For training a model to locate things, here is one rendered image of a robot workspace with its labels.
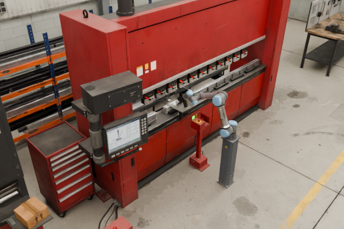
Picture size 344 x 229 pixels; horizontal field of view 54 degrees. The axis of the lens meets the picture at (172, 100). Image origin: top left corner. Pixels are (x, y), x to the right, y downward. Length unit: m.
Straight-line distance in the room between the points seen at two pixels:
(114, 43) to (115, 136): 0.86
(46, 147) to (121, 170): 0.87
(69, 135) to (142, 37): 1.42
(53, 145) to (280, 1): 3.90
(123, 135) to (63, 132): 1.17
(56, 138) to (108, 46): 1.40
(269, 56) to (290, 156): 1.71
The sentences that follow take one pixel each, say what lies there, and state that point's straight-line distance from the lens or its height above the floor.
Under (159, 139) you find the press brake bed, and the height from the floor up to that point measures 0.64.
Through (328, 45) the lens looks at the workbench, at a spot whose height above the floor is 0.28.
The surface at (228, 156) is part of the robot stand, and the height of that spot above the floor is 0.53.
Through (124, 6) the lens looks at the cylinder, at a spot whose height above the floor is 2.40.
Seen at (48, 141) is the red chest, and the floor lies 0.98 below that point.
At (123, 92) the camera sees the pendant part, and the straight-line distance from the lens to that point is 3.00.
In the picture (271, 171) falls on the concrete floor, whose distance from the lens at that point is 5.15.
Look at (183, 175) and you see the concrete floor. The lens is 4.88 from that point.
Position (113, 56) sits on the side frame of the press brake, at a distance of 3.31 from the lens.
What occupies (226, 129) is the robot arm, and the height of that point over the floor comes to 1.01.
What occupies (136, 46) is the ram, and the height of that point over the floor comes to 1.97.
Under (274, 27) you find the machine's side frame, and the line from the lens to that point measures 5.83.
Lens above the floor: 3.36
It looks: 31 degrees down
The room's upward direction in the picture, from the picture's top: straight up
